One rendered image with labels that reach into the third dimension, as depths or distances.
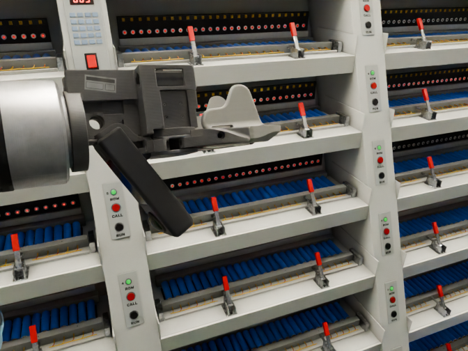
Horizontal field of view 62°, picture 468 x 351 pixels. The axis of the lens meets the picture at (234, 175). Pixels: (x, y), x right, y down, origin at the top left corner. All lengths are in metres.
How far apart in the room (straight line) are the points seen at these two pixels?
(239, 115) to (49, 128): 0.18
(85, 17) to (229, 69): 0.32
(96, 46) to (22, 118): 0.58
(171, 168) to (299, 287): 0.48
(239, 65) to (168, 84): 0.59
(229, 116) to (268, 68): 0.60
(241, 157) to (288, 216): 0.21
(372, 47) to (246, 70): 0.37
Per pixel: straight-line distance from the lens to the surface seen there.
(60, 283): 0.93
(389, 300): 1.24
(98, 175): 0.87
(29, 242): 1.00
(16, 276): 0.94
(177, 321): 1.01
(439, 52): 1.31
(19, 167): 0.34
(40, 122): 0.33
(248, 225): 0.98
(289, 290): 1.09
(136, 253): 0.91
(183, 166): 0.90
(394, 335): 1.30
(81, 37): 0.90
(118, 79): 0.37
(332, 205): 1.10
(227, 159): 0.93
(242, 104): 0.40
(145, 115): 0.35
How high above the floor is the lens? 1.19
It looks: 6 degrees down
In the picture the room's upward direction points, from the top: 7 degrees counter-clockwise
